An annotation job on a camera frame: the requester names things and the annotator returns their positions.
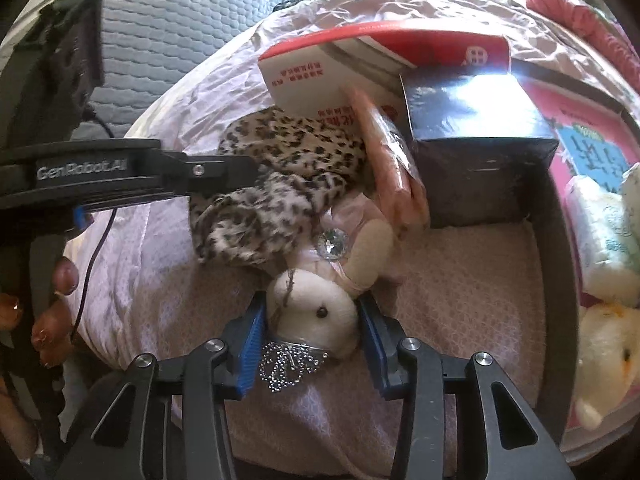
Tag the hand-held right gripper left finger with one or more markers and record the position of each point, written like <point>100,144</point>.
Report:
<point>247,360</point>

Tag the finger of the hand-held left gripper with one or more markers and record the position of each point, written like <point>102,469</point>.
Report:
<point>210,172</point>

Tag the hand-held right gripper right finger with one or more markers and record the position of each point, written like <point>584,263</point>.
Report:
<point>377,355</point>

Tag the cream teddy bear pink dress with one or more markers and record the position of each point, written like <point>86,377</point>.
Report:
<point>310,310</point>

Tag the grey cardboard tray pink lining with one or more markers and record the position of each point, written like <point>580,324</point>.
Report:
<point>555,285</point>

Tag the white green tissue pack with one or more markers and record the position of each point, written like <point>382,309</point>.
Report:
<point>595,240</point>
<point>632,190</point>

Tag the person's left forearm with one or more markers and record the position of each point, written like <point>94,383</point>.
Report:
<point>20,430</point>

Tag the person's left hand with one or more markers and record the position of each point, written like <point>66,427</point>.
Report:
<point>50,330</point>

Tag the leopard print scarf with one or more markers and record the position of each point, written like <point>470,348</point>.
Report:
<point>250,230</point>

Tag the lilac dotted cloth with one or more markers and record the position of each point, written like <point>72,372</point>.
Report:
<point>150,270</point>

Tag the red white tissue box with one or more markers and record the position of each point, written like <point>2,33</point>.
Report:
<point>310,75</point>

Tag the grey quilted headboard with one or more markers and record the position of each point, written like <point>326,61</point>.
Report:
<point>175,25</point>

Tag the salmon pink plastic packet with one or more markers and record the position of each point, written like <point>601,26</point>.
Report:
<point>395,170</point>

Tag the mauve bed sheet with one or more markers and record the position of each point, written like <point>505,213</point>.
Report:
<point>350,10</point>

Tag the cream teddy bear purple dress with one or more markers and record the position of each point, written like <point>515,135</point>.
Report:
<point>610,355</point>

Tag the black glossy box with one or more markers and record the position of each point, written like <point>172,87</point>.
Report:
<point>475,125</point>

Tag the pink quilt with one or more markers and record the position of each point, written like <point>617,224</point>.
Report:
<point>565,5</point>

